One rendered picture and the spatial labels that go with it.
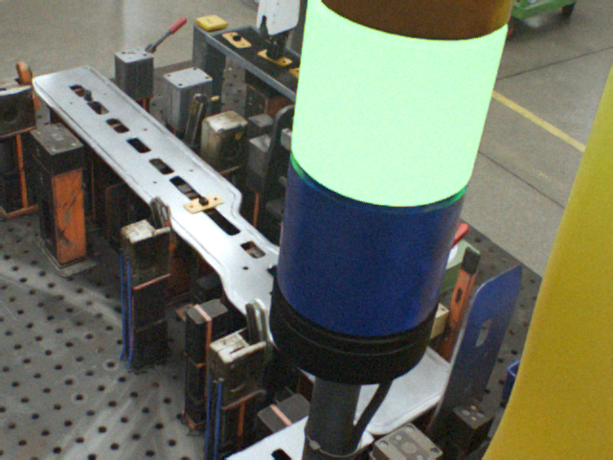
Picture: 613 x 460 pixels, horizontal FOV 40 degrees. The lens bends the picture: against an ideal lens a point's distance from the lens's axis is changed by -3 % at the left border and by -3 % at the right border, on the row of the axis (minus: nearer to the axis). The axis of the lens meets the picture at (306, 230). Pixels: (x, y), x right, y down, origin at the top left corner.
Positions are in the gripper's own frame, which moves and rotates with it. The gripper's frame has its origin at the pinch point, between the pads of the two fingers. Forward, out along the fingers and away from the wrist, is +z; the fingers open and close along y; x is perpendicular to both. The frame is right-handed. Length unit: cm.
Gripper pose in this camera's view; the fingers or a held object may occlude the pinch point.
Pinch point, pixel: (276, 49)
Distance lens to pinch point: 205.3
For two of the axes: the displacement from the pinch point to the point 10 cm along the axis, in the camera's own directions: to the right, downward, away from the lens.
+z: -1.0, 8.0, 5.9
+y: -6.5, 3.9, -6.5
